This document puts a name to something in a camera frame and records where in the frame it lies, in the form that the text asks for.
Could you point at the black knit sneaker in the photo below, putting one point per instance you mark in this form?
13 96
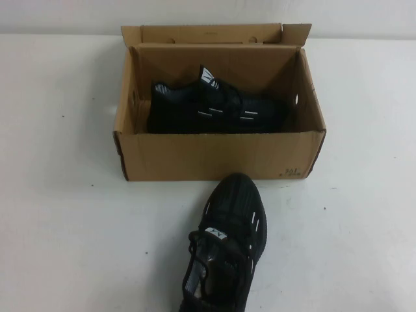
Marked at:
182 113
234 201

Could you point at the brown cardboard shoe box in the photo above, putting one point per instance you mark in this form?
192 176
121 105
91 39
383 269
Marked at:
211 156

